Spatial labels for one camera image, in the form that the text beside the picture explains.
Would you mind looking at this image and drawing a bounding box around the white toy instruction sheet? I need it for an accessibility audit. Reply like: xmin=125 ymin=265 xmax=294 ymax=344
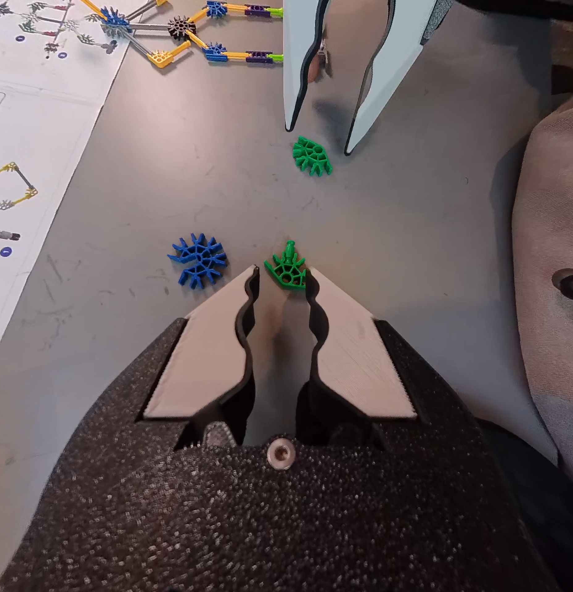
xmin=0 ymin=0 xmax=130 ymax=351

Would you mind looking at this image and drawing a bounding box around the blue snowflake connector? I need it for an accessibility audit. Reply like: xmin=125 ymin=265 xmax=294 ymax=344
xmin=167 ymin=232 xmax=228 ymax=290

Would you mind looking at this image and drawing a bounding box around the green fan connector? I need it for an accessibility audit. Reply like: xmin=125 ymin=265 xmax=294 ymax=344
xmin=292 ymin=136 xmax=333 ymax=177
xmin=263 ymin=253 xmax=310 ymax=293

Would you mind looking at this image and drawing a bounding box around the multicolour rod and connector assembly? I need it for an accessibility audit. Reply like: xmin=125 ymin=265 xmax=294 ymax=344
xmin=101 ymin=0 xmax=273 ymax=69

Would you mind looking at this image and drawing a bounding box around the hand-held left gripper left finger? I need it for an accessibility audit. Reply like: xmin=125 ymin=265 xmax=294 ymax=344
xmin=143 ymin=265 xmax=261 ymax=446

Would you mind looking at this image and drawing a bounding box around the black drawstring with toggle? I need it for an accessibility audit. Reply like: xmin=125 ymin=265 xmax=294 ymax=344
xmin=551 ymin=268 xmax=573 ymax=302

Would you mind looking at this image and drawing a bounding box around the person's torso in beige sweater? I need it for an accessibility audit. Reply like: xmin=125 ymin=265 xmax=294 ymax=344
xmin=512 ymin=95 xmax=573 ymax=472

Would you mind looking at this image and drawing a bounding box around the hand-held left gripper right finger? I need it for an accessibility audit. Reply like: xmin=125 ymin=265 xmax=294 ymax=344
xmin=296 ymin=267 xmax=417 ymax=446

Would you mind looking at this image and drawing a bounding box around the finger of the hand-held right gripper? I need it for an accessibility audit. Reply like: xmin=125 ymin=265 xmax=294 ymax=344
xmin=344 ymin=0 xmax=439 ymax=156
xmin=283 ymin=0 xmax=331 ymax=133

